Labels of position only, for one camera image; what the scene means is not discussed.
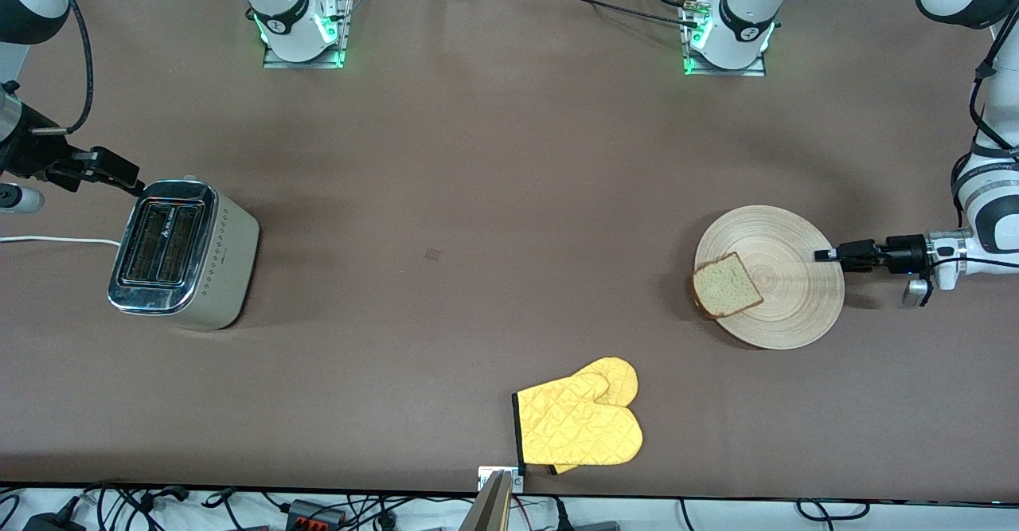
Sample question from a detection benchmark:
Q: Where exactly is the round wooden plate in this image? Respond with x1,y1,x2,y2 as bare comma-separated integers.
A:
694,205,845,350

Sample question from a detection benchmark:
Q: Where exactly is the slice of brown bread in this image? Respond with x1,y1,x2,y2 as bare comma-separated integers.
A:
691,252,764,321

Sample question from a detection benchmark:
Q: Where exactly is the chrome and beige two-slot toaster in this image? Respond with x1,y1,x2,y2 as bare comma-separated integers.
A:
107,177,261,331

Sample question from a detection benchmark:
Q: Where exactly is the yellow quilted oven mitt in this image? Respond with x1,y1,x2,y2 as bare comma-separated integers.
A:
549,357,640,475
513,372,644,469

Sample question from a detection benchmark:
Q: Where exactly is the black power adapter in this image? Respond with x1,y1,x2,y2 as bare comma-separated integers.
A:
22,497,87,531

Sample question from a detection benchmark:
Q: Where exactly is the black and orange connector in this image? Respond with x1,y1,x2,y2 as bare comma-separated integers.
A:
284,498,348,529

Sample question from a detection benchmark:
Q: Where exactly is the angled wooden beam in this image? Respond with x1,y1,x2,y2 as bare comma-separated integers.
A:
469,470,515,531

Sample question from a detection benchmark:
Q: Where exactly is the white toaster power cord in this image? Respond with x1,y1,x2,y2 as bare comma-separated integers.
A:
0,234,122,248

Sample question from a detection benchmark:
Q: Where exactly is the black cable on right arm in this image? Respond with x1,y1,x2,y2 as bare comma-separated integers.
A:
44,0,96,135

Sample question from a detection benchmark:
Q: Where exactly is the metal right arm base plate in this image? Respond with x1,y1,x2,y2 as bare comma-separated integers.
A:
262,0,352,69

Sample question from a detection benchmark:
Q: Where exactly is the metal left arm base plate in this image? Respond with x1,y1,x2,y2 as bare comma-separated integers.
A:
682,0,767,77

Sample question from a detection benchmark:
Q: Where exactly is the looped black cable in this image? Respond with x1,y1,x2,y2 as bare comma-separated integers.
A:
796,498,873,525

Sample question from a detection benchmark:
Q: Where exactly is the black cable on table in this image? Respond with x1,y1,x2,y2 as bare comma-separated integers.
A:
509,0,701,30

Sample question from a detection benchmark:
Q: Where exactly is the small metal bracket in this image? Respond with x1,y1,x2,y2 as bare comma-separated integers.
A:
477,466,525,494

